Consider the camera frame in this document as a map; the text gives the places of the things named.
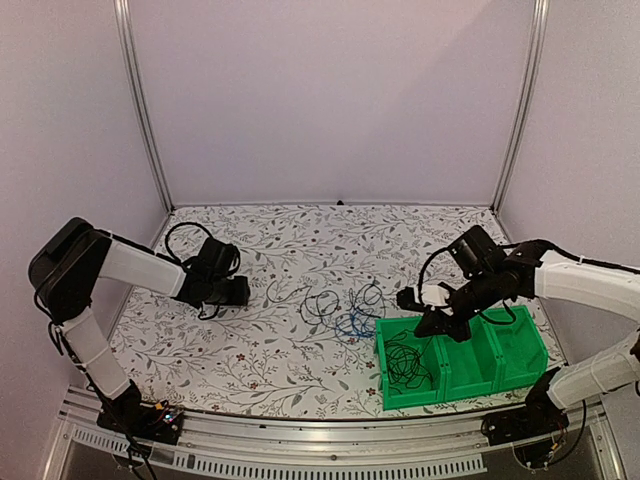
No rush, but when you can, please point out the blue cable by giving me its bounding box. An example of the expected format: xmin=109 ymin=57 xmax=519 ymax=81
xmin=332 ymin=307 xmax=381 ymax=344

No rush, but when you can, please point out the black cable tangle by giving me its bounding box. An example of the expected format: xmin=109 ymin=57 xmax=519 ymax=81
xmin=264 ymin=279 xmax=386 ymax=326

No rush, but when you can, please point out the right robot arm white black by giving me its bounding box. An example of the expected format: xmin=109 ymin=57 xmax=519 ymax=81
xmin=396 ymin=225 xmax=639 ymax=436

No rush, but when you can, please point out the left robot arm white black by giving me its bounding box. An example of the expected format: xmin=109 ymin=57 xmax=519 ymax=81
xmin=28 ymin=217 xmax=250 ymax=434

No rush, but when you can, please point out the green bin left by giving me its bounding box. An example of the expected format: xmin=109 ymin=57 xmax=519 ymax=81
xmin=374 ymin=316 xmax=445 ymax=411

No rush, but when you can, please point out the green bin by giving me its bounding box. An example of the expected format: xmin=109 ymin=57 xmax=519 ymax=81
xmin=481 ymin=305 xmax=549 ymax=392
xmin=374 ymin=316 xmax=445 ymax=411
xmin=436 ymin=319 xmax=503 ymax=402

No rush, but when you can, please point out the green bin middle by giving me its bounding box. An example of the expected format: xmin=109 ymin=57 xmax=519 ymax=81
xmin=436 ymin=319 xmax=503 ymax=402

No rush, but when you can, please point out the green bin right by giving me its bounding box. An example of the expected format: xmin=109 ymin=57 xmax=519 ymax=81
xmin=481 ymin=305 xmax=549 ymax=392

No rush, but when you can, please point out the floral patterned table mat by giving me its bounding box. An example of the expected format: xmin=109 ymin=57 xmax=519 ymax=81
xmin=111 ymin=205 xmax=509 ymax=414

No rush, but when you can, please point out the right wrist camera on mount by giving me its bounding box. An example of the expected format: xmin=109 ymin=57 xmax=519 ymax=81
xmin=396 ymin=283 xmax=451 ymax=314

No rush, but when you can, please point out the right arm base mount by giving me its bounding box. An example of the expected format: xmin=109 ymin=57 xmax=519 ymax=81
xmin=480 ymin=400 xmax=588 ymax=472

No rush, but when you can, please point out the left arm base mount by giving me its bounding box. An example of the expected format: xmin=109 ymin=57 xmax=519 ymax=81
xmin=97 ymin=400 xmax=184 ymax=445

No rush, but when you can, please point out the front aluminium rail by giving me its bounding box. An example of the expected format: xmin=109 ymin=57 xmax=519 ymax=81
xmin=42 ymin=387 xmax=639 ymax=479

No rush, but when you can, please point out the right aluminium frame post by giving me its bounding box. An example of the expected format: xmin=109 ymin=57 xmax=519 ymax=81
xmin=491 ymin=0 xmax=550 ymax=216

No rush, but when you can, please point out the aluminium frame post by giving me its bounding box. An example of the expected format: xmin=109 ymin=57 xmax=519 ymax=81
xmin=491 ymin=0 xmax=550 ymax=216
xmin=113 ymin=0 xmax=175 ymax=214

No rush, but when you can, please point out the left aluminium frame post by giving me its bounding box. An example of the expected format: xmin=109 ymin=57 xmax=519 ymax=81
xmin=113 ymin=0 xmax=175 ymax=214

